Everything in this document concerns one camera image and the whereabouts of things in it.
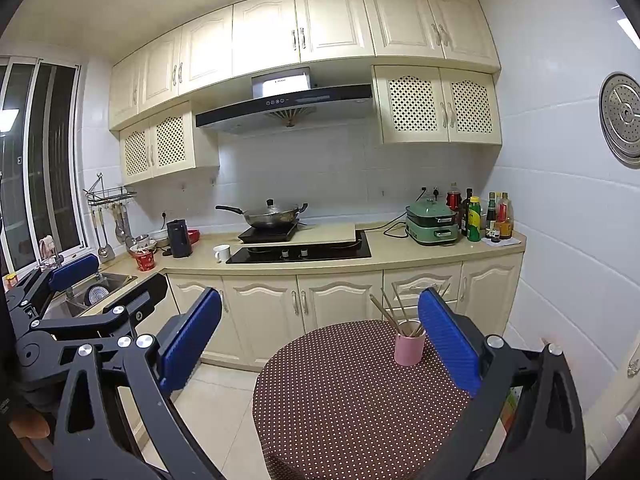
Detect stainless steel sink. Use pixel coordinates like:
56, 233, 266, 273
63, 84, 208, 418
43, 272, 137, 320

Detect lower cream base cabinets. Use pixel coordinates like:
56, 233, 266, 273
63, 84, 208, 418
79, 251, 525, 441

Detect black range hood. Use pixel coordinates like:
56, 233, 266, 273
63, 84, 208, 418
195, 84, 373, 134

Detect pink paper cup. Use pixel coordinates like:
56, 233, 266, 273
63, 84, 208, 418
394, 321, 426, 366

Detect black electric kettle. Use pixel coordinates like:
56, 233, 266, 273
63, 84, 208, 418
166, 219, 192, 258

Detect dark soy sauce bottle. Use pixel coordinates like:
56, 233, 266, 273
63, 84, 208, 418
485, 192, 497, 238

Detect hanging steel ladle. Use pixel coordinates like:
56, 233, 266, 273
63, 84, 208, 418
92, 208, 115, 263

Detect steel wok with lid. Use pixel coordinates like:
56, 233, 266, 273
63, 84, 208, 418
215, 198, 308, 229

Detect person left hand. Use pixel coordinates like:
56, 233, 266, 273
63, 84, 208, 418
10, 408, 52, 472

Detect black induction cooker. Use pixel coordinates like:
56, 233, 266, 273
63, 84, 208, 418
238, 222, 298, 244

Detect red instant noodle cup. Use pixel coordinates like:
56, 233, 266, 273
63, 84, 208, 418
130, 245, 155, 272

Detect red label sauce bottle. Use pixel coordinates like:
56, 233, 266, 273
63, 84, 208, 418
496, 192, 513, 240

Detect upper cream wall cabinets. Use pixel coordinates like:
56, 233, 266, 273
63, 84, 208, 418
108, 0, 502, 183

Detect beige cutting board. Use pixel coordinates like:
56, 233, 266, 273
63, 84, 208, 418
238, 222, 356, 248

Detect dark olive oil bottle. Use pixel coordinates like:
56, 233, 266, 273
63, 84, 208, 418
460, 188, 473, 237

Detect green yellow oil bottle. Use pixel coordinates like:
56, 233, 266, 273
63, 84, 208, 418
466, 196, 482, 242

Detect round steel steamer plate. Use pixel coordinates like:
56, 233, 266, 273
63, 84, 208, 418
599, 72, 640, 169

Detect black power cable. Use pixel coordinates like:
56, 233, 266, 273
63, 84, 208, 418
361, 186, 429, 239

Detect wall utensil rack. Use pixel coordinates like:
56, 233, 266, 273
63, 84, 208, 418
82, 172, 137, 207

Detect brown polka dot tablecloth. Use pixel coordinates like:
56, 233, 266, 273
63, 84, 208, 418
253, 321, 472, 479

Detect green electric multicooker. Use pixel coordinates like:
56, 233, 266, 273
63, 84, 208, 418
405, 198, 459, 246

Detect window with dark frame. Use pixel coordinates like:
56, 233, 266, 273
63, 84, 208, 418
1, 56, 86, 275

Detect white mug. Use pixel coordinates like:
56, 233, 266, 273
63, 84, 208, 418
213, 244, 231, 263

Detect black gas cooktop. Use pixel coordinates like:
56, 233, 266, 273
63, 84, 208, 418
227, 230, 371, 264

